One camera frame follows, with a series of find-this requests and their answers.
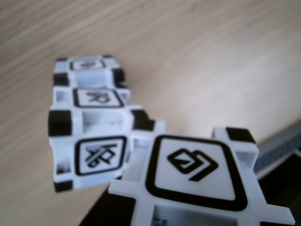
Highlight white cube crossed symbol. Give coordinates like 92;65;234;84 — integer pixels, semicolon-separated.
48;86;155;193

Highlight white cube diamond symbol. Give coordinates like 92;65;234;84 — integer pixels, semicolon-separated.
108;120;296;226

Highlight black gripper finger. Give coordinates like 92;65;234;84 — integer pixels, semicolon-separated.
79;187;137;226

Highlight white cube lightning symbol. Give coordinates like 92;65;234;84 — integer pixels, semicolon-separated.
53;54;127;91

